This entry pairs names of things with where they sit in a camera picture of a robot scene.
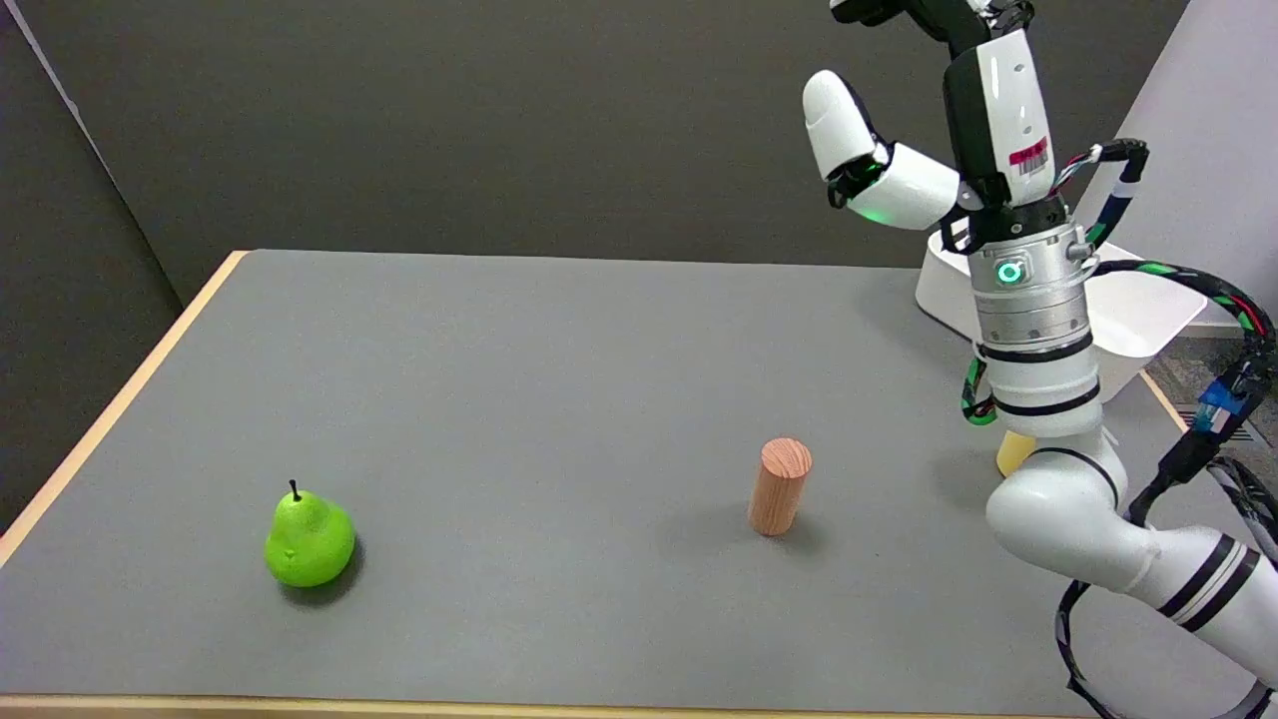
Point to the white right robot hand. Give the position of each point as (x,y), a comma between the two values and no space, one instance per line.
(998,110)

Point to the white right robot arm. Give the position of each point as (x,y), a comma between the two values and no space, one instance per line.
(1058,419)

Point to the wooden cylinder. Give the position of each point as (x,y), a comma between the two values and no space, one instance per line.
(779,486)

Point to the white plastic bin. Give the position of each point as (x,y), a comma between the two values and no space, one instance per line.
(1133,310)

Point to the yellow plastic object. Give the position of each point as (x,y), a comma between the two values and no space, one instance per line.
(1013,454)

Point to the green plastic pear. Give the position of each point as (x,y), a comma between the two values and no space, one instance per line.
(308,541)

